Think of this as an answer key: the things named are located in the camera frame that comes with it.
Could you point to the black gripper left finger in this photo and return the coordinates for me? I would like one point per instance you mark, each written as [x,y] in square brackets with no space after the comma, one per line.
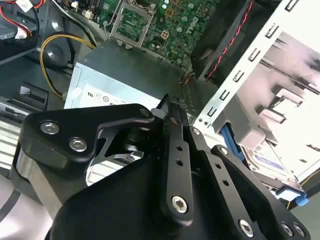
[75,120]

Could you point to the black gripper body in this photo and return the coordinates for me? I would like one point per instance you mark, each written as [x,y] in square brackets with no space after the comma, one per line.
[120,200]

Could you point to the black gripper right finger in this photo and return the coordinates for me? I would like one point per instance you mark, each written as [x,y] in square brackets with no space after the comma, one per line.
[225,172]

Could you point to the hard disk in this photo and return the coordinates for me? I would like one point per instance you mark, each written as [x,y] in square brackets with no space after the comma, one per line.
[270,162]

